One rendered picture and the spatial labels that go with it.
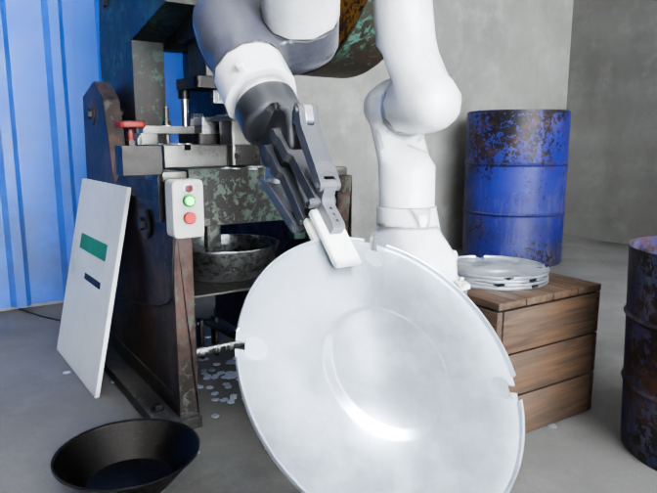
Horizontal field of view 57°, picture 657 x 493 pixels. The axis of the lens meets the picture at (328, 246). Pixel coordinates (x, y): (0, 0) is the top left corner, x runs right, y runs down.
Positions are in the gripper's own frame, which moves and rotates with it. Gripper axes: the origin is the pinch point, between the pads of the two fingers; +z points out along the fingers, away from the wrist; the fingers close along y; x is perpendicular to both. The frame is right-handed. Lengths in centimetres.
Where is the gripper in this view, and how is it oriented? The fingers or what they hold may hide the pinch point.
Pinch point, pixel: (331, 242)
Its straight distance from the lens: 61.4
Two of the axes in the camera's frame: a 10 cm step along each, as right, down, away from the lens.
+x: 8.3, -0.9, 5.5
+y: 4.0, -5.9, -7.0
